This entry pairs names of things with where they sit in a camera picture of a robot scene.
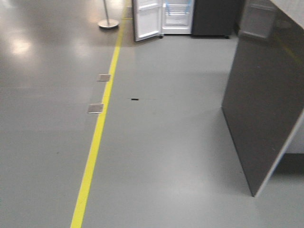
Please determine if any fridge door with white liner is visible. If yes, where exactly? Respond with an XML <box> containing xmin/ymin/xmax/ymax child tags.
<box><xmin>132</xmin><ymin>0</ymin><xmax>162</xmax><ymax>42</ymax></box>

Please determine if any clear fridge crisper drawer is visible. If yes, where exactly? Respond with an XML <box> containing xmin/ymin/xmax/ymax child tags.
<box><xmin>164</xmin><ymin>12</ymin><xmax>190</xmax><ymax>26</ymax></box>

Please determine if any dark grey side-by-side fridge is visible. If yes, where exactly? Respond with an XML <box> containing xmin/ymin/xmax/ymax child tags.
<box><xmin>162</xmin><ymin>0</ymin><xmax>244</xmax><ymax>38</ymax></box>

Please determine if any yellow floor tape line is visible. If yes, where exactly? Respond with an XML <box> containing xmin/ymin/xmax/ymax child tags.
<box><xmin>70</xmin><ymin>0</ymin><xmax>131</xmax><ymax>228</ymax></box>

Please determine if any metal floor socket plate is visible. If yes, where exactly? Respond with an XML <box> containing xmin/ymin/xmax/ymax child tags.
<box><xmin>87</xmin><ymin>103</ymin><xmax>104</xmax><ymax>114</ymax></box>
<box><xmin>97</xmin><ymin>74</ymin><xmax>111</xmax><ymax>82</ymax></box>

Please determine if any silver pole stand round base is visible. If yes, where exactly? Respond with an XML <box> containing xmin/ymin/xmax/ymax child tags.
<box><xmin>98</xmin><ymin>0</ymin><xmax>119</xmax><ymax>29</ymax></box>

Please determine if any grey glossy cabinet panel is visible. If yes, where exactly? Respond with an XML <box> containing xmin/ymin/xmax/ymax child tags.
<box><xmin>222</xmin><ymin>0</ymin><xmax>304</xmax><ymax>197</ymax></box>

